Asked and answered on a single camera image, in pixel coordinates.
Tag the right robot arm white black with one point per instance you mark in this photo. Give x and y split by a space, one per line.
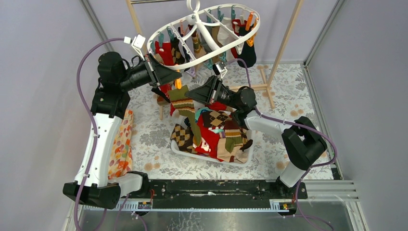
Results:
303 143

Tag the floral grey table mat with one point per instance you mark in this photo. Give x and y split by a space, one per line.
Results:
288 98

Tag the patchwork brown green sock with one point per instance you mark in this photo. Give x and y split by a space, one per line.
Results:
234 143

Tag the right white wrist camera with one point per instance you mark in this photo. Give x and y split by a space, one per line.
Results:
220 69

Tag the wooden drying rack frame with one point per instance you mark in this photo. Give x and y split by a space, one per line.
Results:
287 35

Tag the red snowflake christmas sock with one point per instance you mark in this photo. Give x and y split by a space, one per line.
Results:
163 100

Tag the white laundry basket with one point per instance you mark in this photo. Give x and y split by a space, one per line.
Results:
184 121

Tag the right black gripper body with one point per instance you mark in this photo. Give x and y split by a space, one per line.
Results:
215 92

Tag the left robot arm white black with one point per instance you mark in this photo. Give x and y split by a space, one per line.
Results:
91 185

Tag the red hanging sock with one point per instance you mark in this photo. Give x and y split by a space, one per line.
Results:
165 52

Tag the red santa sock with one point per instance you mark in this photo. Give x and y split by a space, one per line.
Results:
210 139

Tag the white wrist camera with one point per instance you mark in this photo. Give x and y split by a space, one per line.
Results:
136 44
220 69

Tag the red sock behind basket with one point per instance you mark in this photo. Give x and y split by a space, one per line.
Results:
217 106

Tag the olive striped long sock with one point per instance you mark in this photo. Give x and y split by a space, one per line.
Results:
186 108

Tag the dark navy sock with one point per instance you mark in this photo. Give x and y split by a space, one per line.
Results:
248 54

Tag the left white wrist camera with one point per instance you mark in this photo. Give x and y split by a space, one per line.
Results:
136 44

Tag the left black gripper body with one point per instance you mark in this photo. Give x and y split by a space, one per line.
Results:
150 71

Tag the white round clip hanger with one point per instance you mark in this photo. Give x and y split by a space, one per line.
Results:
198 45

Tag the dark brown argyle sock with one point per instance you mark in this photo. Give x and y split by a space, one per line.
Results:
215 119

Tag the orange leaf patterned cloth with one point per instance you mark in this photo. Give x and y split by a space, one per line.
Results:
120 162

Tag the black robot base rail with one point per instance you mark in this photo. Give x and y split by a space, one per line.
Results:
218 194

